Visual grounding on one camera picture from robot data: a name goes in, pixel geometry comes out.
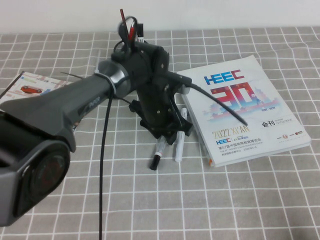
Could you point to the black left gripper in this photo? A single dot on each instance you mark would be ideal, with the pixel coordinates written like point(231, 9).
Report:
point(157, 105)

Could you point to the whiteboard marker with black cap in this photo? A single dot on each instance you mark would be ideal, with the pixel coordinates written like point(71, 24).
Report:
point(157, 155)

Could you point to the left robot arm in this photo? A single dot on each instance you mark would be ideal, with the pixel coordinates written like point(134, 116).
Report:
point(50, 105)

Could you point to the red ballpoint pen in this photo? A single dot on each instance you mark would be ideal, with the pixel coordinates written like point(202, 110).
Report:
point(131, 31)

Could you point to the white paint marker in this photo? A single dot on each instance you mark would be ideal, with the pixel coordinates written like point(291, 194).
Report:
point(179, 150)

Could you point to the grey checked tablecloth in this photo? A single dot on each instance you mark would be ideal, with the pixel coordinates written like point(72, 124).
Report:
point(175, 200)

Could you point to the white HEEC catalogue book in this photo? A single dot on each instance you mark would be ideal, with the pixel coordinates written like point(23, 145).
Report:
point(250, 120)

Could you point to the slim marker with black cap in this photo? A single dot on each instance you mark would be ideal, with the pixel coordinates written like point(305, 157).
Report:
point(140, 31)

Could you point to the white marker with black cap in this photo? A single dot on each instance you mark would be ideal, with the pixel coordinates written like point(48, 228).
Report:
point(122, 32)

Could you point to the map and red cover book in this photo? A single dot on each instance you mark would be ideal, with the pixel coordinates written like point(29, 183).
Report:
point(30, 85)

